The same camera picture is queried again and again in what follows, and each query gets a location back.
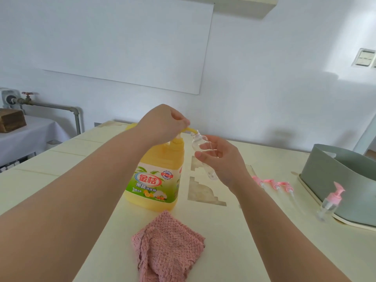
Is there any pink textured cloth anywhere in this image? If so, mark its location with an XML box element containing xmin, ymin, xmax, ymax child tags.
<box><xmin>131</xmin><ymin>210</ymin><xmax>206</xmax><ymax>282</ymax></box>

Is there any white door frame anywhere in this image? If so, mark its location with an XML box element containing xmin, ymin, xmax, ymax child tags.
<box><xmin>352</xmin><ymin>114</ymin><xmax>376</xmax><ymax>156</ymax></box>

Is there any yellow detergent jug with pump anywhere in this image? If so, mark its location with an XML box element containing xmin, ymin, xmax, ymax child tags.
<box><xmin>123</xmin><ymin>123</ymin><xmax>200</xmax><ymax>212</ymax></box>

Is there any person's right forearm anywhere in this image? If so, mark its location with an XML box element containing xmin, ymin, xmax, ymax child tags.
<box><xmin>232</xmin><ymin>180</ymin><xmax>353</xmax><ymax>282</ymax></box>

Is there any white wall board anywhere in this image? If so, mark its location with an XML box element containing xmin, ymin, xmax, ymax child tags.
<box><xmin>35</xmin><ymin>0</ymin><xmax>215</xmax><ymax>95</ymax></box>

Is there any brown wooden box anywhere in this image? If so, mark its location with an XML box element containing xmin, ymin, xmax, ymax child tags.
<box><xmin>0</xmin><ymin>108</ymin><xmax>27</xmax><ymax>134</ymax></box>

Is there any grey metal pipe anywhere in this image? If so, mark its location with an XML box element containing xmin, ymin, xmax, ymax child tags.
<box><xmin>16</xmin><ymin>98</ymin><xmax>82</xmax><ymax>136</ymax></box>

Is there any white tablecloth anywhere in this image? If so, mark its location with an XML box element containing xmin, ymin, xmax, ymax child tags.
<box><xmin>0</xmin><ymin>115</ymin><xmax>70</xmax><ymax>169</ymax></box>

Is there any person's left forearm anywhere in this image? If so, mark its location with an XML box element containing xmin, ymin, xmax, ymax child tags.
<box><xmin>0</xmin><ymin>129</ymin><xmax>147</xmax><ymax>282</ymax></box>

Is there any grey-green plastic basket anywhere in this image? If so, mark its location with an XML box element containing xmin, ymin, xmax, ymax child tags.
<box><xmin>301</xmin><ymin>143</ymin><xmax>376</xmax><ymax>228</ymax></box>

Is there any person's right hand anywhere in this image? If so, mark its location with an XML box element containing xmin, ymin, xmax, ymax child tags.
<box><xmin>194</xmin><ymin>135</ymin><xmax>250</xmax><ymax>194</ymax></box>

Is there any person's left hand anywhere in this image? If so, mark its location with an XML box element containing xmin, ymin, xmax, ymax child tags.
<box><xmin>134</xmin><ymin>103</ymin><xmax>191</xmax><ymax>147</ymax></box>

